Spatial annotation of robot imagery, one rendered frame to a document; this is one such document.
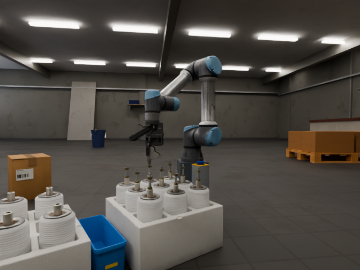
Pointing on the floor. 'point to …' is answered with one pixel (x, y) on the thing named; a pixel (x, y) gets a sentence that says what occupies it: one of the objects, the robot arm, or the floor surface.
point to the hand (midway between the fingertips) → (148, 162)
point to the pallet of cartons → (324, 146)
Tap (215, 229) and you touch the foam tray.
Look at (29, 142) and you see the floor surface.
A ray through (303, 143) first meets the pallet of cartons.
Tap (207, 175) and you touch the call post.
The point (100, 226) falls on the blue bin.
